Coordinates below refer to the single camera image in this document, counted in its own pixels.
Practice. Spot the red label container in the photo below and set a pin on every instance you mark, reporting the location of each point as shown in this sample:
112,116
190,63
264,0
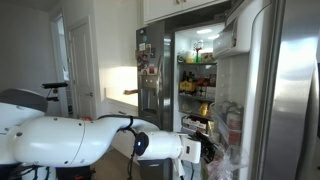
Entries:
234,125

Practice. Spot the open fridge door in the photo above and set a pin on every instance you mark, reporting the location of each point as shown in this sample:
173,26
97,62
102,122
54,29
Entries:
286,100

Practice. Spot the clear plastic bag with meat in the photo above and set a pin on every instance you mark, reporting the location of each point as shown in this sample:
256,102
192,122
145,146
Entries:
230,165

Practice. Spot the stainless steel fridge body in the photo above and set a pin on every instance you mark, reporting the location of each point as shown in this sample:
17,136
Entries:
151,100

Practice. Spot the white room door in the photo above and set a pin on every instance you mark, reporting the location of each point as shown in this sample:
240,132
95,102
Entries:
81,66

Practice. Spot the white kitchen cabinet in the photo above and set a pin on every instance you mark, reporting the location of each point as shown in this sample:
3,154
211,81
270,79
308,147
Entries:
160,8
115,108

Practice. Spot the fridge magnet photo cluster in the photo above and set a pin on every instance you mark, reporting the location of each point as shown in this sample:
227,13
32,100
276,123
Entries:
144,56

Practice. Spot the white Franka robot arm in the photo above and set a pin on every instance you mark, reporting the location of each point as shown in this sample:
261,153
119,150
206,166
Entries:
60,140

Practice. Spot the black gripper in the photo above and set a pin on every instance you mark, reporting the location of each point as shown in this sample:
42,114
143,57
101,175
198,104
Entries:
206,148

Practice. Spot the yellow food item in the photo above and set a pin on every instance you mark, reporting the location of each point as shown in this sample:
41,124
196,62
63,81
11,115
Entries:
204,109

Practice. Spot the yellow box in fridge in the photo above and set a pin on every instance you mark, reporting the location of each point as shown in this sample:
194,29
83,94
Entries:
187,87

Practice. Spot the brown wooden counter object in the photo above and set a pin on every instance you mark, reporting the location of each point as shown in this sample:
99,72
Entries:
130,91

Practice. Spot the white upper kitchen cabinet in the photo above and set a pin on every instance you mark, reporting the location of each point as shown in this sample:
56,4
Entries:
160,8

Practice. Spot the black box with red mark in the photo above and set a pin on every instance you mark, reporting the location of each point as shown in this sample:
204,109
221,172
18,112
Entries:
73,173

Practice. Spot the white lower kitchen cabinet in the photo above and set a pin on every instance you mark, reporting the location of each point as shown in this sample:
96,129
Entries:
115,108

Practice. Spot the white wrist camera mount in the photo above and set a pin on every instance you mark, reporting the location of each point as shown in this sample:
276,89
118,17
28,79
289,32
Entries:
190,150

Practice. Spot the red and white carton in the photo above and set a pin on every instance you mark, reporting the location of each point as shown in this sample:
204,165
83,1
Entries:
195,124

